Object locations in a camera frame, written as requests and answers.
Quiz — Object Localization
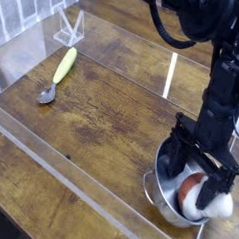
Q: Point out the clear acrylic triangle stand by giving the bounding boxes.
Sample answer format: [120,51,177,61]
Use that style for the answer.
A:
[53,9,85,47]

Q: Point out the yellow handled metal spoon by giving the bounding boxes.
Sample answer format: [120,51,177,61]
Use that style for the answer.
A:
[37,47,78,104]

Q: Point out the white plush mushroom red cap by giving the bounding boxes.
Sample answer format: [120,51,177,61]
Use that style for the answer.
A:
[176,170,236,224]

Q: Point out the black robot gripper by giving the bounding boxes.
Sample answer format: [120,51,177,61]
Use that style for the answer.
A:
[168,92,239,212]

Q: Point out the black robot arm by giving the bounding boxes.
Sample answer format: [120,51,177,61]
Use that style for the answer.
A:
[143,0,239,210]

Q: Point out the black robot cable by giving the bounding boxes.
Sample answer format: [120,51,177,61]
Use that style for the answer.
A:
[145,0,200,51]

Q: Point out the silver metal pot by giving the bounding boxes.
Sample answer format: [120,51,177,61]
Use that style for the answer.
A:
[142,139,209,228]

